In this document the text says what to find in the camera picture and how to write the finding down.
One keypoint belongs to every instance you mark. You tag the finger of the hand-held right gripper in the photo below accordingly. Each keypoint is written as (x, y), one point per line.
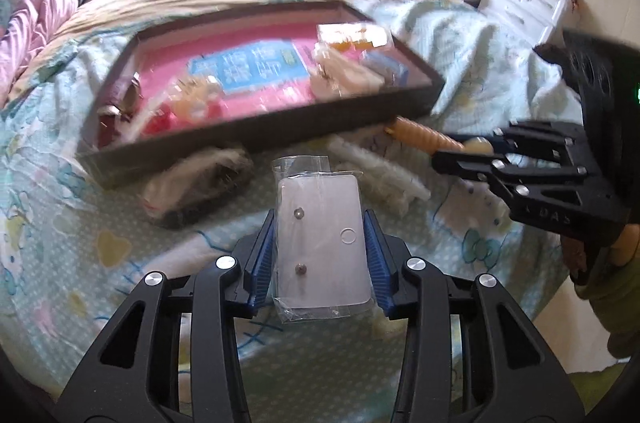
(520, 193)
(530, 138)

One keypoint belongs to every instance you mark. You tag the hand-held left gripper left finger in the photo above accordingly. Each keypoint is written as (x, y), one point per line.
(262, 253)

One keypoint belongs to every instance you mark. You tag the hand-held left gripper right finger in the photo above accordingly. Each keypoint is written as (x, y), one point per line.
(377, 258)

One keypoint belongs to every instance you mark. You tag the earring card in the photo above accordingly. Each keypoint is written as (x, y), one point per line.
(320, 243)

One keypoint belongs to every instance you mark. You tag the orange hair claw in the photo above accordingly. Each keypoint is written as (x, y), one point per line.
(425, 135)

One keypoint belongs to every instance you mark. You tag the dark shallow cardboard box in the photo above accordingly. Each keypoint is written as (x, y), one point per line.
(280, 128)

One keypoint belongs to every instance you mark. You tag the small blue packet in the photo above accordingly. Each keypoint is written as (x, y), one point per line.
(390, 68)

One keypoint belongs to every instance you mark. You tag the yellow hair claw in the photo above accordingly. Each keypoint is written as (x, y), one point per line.
(352, 37)

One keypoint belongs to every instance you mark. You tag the person's right forearm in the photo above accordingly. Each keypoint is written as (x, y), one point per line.
(620, 303)

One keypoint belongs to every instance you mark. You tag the clear plastic jewelry packet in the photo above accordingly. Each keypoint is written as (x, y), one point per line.
(385, 175)

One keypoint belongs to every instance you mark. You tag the dark brown fuzzy object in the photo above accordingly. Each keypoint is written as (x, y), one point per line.
(550, 55)

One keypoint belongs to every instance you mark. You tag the dark hair accessory in bag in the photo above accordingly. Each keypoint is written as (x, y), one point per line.
(200, 193)

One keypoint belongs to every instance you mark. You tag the pink book with blue label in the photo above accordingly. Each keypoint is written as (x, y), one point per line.
(250, 68)

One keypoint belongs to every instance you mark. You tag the light blue cartoon blanket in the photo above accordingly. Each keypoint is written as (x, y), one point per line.
(65, 253)

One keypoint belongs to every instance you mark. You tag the green floor mat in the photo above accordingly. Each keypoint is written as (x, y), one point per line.
(595, 395)

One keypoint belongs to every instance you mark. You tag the pink quilt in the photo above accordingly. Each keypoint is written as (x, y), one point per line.
(35, 33)

